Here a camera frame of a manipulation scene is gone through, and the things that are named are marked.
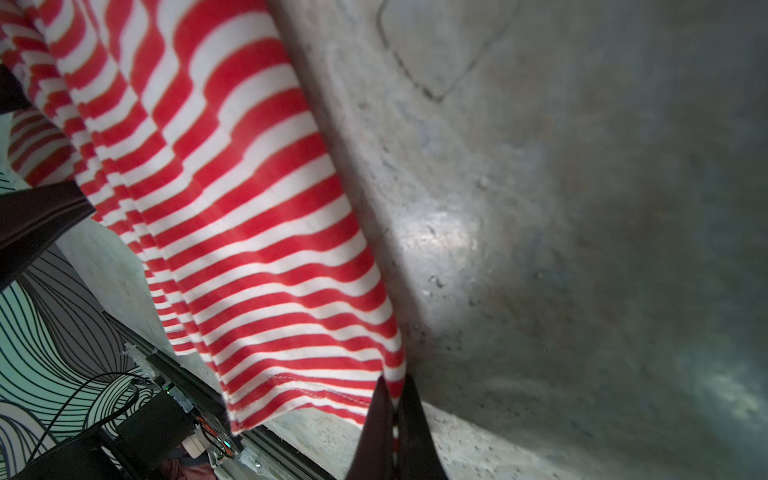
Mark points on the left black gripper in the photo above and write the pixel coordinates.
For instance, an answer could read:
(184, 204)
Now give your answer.
(33, 219)

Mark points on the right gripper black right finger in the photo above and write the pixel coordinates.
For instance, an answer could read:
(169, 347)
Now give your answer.
(417, 457)

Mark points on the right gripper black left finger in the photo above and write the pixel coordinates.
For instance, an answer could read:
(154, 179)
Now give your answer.
(374, 455)

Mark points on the red white striped tank top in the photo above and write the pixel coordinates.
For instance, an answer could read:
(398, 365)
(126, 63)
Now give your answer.
(185, 126)

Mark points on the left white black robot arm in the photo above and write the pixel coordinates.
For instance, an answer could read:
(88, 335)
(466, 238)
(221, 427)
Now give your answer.
(74, 405)

